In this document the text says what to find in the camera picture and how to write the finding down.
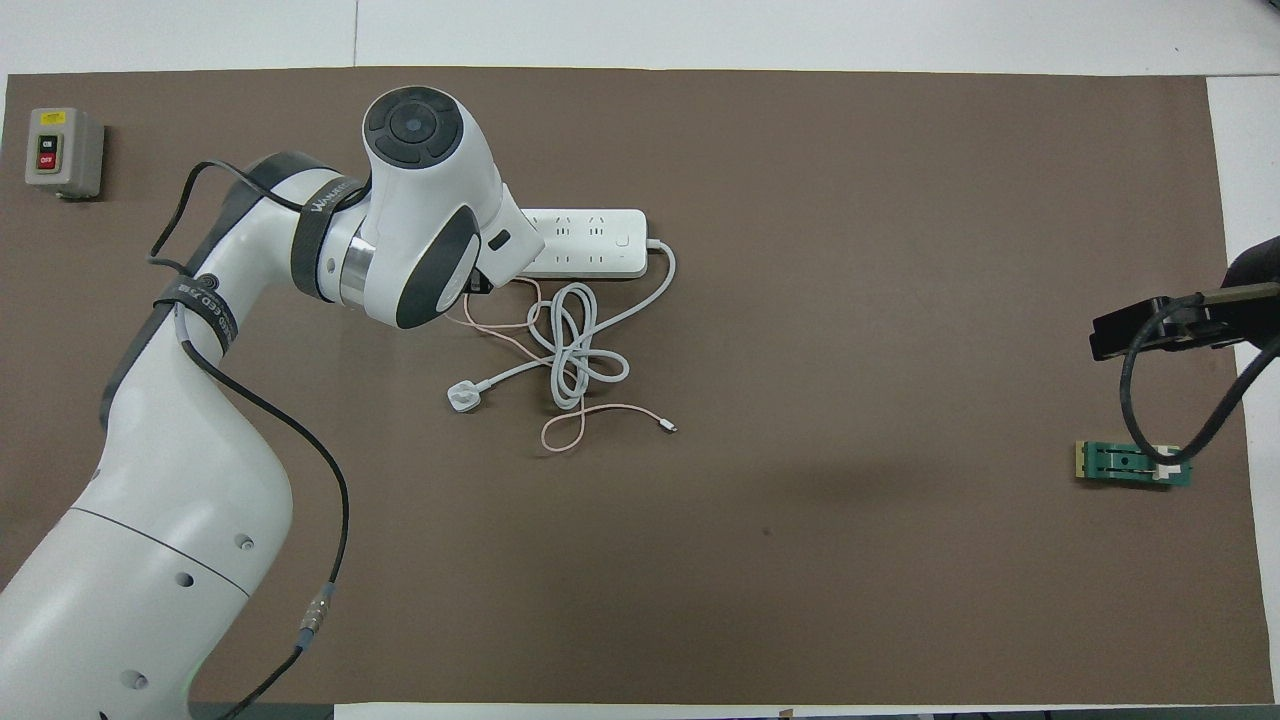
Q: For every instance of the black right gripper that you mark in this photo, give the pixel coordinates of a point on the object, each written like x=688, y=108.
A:
x=1260, y=265

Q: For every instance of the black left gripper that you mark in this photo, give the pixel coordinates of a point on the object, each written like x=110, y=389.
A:
x=480, y=282

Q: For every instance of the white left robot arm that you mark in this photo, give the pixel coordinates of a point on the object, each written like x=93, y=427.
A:
x=420, y=200

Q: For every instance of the white power strip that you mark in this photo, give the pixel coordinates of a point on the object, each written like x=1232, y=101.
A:
x=600, y=245

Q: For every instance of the brown table mat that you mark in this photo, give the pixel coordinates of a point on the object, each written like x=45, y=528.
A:
x=700, y=600

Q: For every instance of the grey on-off button box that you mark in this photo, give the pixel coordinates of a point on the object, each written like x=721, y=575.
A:
x=65, y=150

